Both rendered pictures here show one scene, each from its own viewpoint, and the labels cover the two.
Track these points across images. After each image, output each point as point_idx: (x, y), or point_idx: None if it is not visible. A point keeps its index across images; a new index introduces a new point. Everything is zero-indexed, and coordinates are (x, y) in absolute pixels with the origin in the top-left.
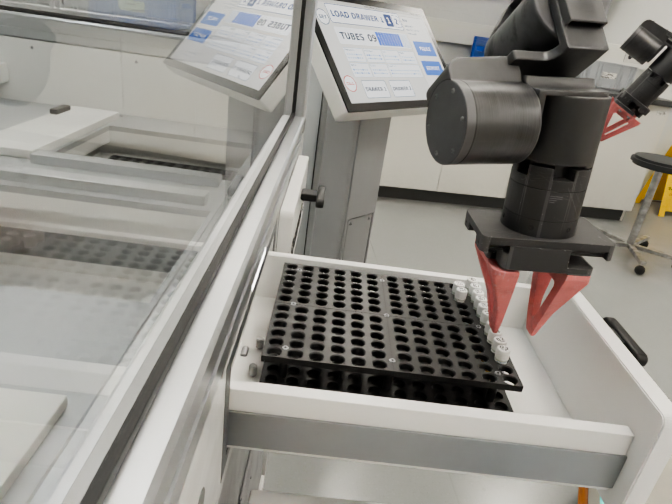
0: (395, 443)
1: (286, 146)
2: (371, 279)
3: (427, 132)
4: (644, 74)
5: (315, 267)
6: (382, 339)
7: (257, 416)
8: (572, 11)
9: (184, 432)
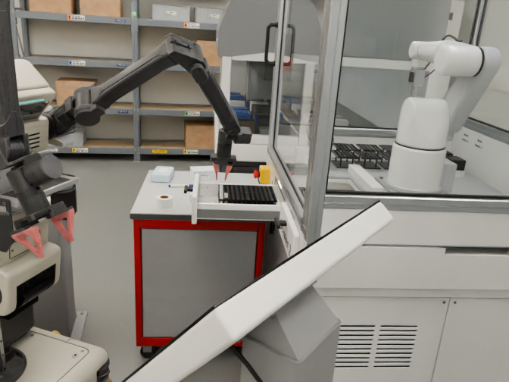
0: None
1: (292, 193)
2: (251, 198)
3: (250, 141)
4: (42, 189)
5: (268, 200)
6: (248, 189)
7: None
8: None
9: (272, 156)
